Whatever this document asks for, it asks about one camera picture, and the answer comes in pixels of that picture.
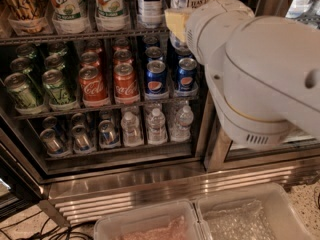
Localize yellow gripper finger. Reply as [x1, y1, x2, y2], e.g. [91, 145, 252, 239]
[165, 8, 194, 42]

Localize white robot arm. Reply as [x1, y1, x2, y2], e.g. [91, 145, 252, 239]
[165, 0, 320, 150]

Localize green 7UP bottle right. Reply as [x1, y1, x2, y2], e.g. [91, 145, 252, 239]
[95, 0, 127, 31]

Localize green 7up bottle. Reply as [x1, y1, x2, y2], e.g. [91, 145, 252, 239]
[50, 0, 86, 33]
[95, 0, 127, 31]

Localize middle water bottle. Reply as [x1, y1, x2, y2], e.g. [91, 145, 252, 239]
[147, 108, 167, 145]

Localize green 7UP bottle left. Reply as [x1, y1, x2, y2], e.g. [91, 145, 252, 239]
[50, 0, 86, 33]

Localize left water bottle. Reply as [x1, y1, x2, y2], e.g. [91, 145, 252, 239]
[121, 111, 143, 147]

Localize stainless fridge door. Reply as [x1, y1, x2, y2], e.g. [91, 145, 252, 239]
[204, 0, 320, 172]

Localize brown drink bottle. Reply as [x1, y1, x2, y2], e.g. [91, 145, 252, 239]
[5, 0, 46, 34]

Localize front right Pepsi can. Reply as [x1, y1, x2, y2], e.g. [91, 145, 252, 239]
[176, 58, 197, 91]

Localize pepsi can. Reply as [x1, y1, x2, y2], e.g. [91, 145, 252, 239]
[176, 58, 197, 91]
[145, 60, 167, 94]

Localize front left Pepsi can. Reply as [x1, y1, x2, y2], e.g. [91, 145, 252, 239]
[145, 60, 167, 94]

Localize front right Coca-Cola can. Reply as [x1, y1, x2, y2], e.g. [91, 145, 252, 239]
[113, 63, 138, 98]

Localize coca-cola can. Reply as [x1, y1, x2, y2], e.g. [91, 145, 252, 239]
[113, 63, 138, 98]
[79, 66, 108, 102]

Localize front left Coca-Cola can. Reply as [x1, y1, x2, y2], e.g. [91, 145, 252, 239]
[79, 66, 108, 102]

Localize right Red Bull can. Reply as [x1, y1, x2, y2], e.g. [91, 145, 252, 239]
[98, 120, 119, 148]

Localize red bull can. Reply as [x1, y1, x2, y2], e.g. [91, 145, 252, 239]
[98, 120, 119, 148]
[71, 125, 94, 153]
[40, 129, 67, 156]

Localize front right green can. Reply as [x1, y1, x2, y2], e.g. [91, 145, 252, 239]
[42, 69, 76, 105]

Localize green can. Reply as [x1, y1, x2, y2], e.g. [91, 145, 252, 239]
[42, 69, 76, 105]
[4, 73, 43, 109]

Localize middle Red Bull can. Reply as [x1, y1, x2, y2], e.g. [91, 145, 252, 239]
[71, 125, 94, 153]

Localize front left green can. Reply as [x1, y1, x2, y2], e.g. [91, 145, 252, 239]
[4, 73, 43, 109]

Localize left Red Bull can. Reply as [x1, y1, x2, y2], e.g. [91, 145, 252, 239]
[40, 129, 67, 156]

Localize left clear plastic bin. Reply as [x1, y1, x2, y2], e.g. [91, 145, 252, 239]
[94, 199, 203, 240]

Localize clear plastic bin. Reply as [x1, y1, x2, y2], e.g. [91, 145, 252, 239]
[94, 199, 203, 240]
[195, 183, 315, 240]

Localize right clear plastic bin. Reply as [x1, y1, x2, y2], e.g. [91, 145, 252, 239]
[195, 183, 315, 240]

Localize top wire shelf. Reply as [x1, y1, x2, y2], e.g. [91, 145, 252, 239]
[0, 25, 169, 46]

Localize wire shelf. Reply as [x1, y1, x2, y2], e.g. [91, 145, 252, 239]
[12, 95, 200, 120]
[0, 25, 169, 46]

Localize middle wire shelf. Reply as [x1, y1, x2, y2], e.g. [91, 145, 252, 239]
[12, 95, 200, 120]

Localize black floor cables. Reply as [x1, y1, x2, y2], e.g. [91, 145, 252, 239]
[0, 210, 95, 240]

